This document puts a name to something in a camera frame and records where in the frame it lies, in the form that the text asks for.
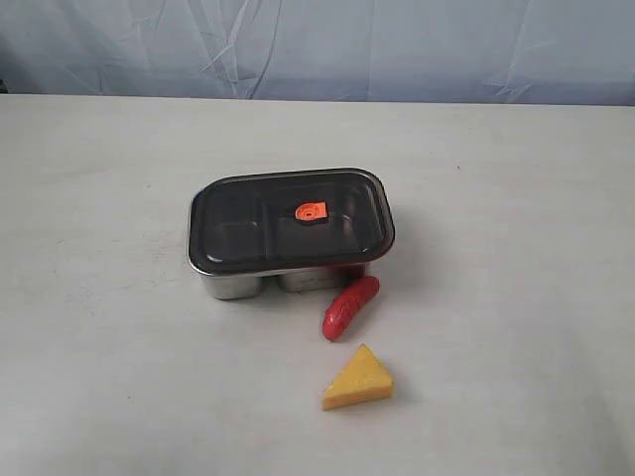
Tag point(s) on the red toy sausage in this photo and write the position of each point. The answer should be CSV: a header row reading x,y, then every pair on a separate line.
x,y
347,304

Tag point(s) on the blue-white backdrop cloth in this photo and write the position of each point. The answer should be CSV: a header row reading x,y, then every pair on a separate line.
x,y
548,52

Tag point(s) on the yellow toy cheese wedge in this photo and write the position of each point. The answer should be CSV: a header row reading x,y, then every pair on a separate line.
x,y
363,379

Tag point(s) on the steel two-compartment lunch box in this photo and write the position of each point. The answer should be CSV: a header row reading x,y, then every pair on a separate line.
x,y
233,286

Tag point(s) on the dark lid with orange seal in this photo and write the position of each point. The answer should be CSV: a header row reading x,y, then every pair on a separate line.
x,y
277,222

